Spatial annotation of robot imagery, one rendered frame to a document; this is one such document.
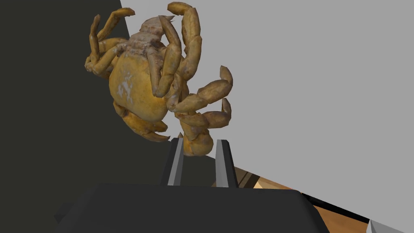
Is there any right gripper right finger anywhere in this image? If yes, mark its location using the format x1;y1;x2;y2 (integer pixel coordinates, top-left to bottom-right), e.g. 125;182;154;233
215;139;239;188

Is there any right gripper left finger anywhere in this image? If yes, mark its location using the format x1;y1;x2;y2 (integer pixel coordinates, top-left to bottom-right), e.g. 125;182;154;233
161;137;185;186

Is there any yellow brown crab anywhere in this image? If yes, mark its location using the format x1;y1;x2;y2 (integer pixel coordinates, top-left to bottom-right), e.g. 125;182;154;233
84;1;233;157

